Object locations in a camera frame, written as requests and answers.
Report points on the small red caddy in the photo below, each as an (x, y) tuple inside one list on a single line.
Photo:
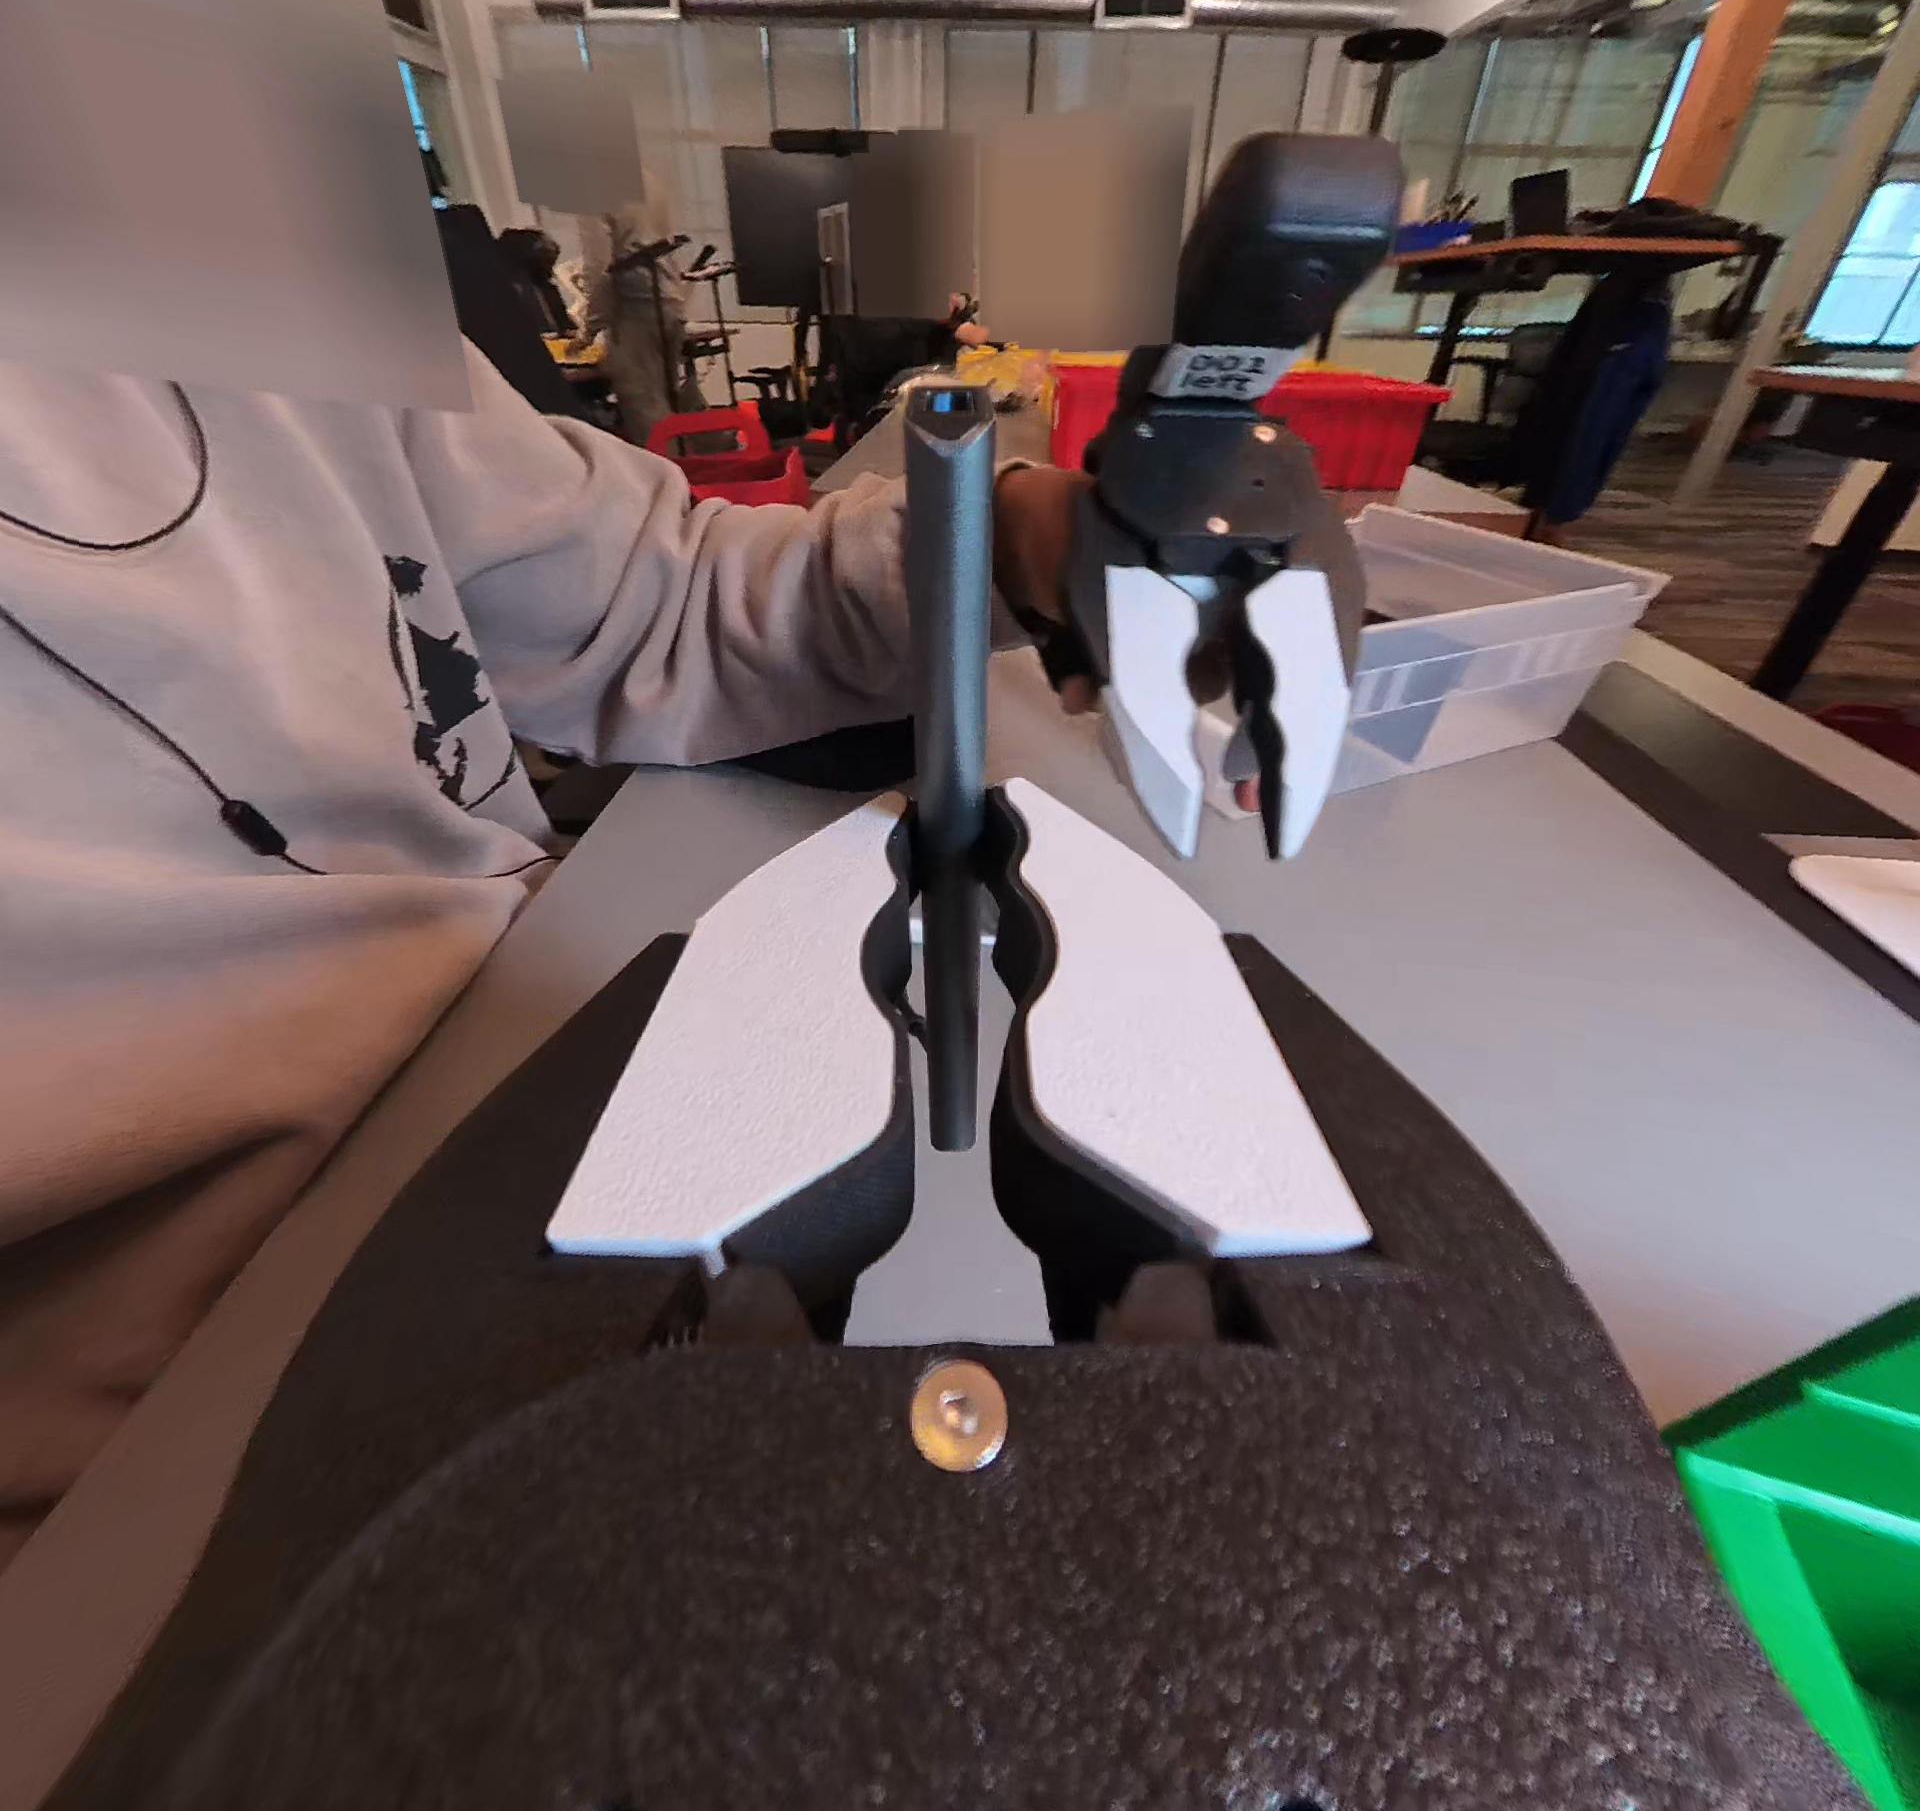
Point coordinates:
[(734, 467)]

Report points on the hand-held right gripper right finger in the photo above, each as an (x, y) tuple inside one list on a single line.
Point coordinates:
[(1169, 1077)]

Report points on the document stand with wooden board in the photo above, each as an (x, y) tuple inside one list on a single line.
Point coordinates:
[(1868, 904)]

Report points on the person's torso in grey sweatshirt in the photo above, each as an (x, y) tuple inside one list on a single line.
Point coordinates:
[(226, 1017)]

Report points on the blue jacket on chair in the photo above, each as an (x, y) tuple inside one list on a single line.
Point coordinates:
[(1614, 386)]

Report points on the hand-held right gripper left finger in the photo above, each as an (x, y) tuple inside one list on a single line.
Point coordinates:
[(750, 1077)]

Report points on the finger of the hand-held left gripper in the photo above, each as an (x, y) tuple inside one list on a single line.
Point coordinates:
[(1147, 702), (1308, 702)]

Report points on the wooden post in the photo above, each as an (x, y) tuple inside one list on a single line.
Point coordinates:
[(1740, 40)]

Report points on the grey metal usb hub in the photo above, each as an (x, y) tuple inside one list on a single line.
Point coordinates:
[(949, 715)]

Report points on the green plastic bin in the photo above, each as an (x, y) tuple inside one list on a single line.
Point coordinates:
[(1800, 1541)]

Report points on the large red bin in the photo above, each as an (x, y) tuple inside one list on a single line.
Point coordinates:
[(1365, 415)]

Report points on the black monitor on stand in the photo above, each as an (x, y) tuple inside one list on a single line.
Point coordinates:
[(781, 227)]

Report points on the clear plastic bin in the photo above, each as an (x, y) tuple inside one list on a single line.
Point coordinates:
[(1516, 702)]

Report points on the black wrist rest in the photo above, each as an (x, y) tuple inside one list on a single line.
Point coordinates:
[(810, 758)]

